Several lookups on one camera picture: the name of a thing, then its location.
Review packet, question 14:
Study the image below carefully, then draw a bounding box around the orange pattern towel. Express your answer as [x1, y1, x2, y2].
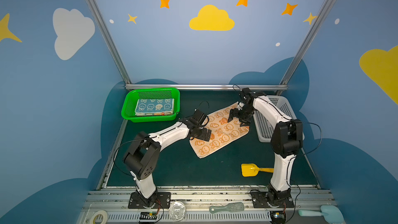
[190, 102, 250, 159]

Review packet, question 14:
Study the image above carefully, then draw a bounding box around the grey plastic basket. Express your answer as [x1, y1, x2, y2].
[253, 95, 297, 143]

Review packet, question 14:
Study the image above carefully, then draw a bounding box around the teal owl pattern towel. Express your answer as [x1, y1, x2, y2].
[135, 99, 174, 113]

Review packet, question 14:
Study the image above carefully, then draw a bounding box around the green plastic basket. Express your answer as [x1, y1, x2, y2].
[121, 88, 180, 123]

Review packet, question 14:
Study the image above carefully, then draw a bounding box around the striped rabbit text towel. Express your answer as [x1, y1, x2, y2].
[135, 112, 173, 117]

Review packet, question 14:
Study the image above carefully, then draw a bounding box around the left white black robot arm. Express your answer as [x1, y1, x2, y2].
[122, 120, 211, 202]

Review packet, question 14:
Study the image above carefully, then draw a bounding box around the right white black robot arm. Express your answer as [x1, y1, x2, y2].
[228, 88, 303, 198]

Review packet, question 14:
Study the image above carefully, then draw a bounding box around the yellow toy shovel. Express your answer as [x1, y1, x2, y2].
[241, 163, 274, 177]

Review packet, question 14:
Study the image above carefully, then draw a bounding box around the grey green brush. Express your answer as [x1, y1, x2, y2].
[209, 202, 245, 214]

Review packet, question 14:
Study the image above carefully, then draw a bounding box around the clear round lid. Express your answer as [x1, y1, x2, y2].
[169, 201, 187, 222]

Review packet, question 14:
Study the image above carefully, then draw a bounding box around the left small circuit board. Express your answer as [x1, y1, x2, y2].
[138, 212, 158, 224]

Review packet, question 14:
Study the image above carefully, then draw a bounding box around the small circuit board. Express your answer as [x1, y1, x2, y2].
[270, 212, 287, 224]
[138, 212, 158, 224]

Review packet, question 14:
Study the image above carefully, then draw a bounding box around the right small circuit board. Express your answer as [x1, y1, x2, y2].
[270, 212, 287, 224]

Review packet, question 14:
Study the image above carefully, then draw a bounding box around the white tape roll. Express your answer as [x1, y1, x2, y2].
[89, 210, 108, 224]

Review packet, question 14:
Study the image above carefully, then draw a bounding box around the mint green spatula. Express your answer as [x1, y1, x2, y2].
[298, 205, 345, 224]

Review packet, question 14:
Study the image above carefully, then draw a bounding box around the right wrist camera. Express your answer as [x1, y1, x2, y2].
[237, 102, 245, 110]

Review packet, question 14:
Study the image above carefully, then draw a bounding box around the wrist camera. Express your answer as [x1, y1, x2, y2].
[237, 102, 245, 110]
[192, 110, 209, 127]

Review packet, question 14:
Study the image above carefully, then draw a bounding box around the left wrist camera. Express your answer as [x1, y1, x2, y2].
[192, 110, 209, 127]

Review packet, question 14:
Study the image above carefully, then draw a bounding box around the aluminium rear frame bar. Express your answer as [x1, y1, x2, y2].
[125, 84, 288, 91]

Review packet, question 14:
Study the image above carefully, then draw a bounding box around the aluminium front rail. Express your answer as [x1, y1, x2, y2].
[77, 185, 336, 224]

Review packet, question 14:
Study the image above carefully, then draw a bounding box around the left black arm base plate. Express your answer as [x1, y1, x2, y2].
[127, 191, 171, 209]

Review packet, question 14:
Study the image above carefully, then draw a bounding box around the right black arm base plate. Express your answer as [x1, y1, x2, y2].
[249, 189, 295, 208]

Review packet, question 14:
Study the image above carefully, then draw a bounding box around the aluminium right frame post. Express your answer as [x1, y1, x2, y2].
[279, 0, 337, 90]

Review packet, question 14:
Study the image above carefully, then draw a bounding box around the aluminium frame post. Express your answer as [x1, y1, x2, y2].
[279, 0, 337, 90]
[85, 0, 131, 84]

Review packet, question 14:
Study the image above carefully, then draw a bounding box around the aluminium left frame post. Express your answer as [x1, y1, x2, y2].
[85, 0, 131, 84]

